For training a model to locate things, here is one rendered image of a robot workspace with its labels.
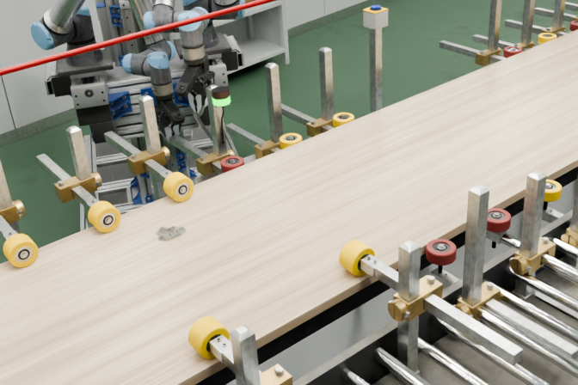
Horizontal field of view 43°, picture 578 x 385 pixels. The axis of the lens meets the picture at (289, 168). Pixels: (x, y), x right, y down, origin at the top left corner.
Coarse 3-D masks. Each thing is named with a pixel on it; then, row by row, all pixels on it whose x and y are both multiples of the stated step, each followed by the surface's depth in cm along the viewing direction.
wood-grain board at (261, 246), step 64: (512, 64) 310; (576, 64) 305; (384, 128) 263; (448, 128) 260; (512, 128) 257; (576, 128) 254; (256, 192) 229; (320, 192) 226; (384, 192) 224; (448, 192) 221; (512, 192) 219; (64, 256) 204; (128, 256) 202; (192, 256) 200; (256, 256) 199; (320, 256) 197; (384, 256) 195; (0, 320) 182; (64, 320) 180; (128, 320) 178; (192, 320) 177; (256, 320) 176; (0, 384) 162; (64, 384) 161; (128, 384) 159; (192, 384) 161
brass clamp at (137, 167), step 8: (144, 152) 243; (160, 152) 242; (168, 152) 244; (128, 160) 240; (136, 160) 238; (144, 160) 239; (160, 160) 243; (168, 160) 246; (136, 168) 238; (144, 168) 240
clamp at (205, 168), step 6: (228, 150) 262; (210, 156) 259; (216, 156) 259; (222, 156) 259; (198, 162) 257; (204, 162) 255; (210, 162) 256; (198, 168) 259; (204, 168) 256; (210, 168) 257; (204, 174) 257
